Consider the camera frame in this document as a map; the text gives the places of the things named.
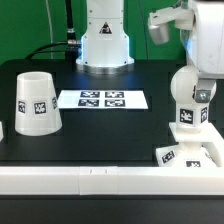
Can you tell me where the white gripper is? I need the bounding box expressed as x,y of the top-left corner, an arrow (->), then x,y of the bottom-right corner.
148,0 -> 224,103

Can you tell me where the white lamp bulb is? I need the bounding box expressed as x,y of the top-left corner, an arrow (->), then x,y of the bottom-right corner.
171,65 -> 209,129

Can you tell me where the white lamp base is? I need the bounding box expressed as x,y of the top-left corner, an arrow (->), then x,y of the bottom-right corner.
156,122 -> 224,168

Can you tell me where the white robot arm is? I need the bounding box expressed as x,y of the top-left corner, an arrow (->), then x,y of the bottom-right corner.
76,0 -> 224,103

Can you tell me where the white conical lamp shade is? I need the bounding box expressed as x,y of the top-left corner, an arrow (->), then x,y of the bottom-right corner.
15,71 -> 62,136

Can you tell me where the white marker sheet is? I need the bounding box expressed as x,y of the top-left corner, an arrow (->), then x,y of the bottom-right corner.
58,90 -> 148,109

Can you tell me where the white right wall bar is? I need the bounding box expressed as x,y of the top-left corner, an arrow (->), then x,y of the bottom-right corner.
204,141 -> 224,167

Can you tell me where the white wall bar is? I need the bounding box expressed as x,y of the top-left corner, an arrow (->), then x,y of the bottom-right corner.
0,167 -> 224,195
204,141 -> 224,167
0,121 -> 4,142

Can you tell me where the black thick cable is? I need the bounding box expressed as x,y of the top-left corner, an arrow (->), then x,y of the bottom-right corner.
64,0 -> 82,48

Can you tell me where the black curved cable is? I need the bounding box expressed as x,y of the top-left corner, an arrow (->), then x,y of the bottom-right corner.
25,41 -> 81,60

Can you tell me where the white front wall bar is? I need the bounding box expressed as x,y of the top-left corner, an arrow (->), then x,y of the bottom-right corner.
0,167 -> 224,195

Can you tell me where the white left wall bar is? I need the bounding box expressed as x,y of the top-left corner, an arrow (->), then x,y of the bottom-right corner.
0,121 -> 4,142

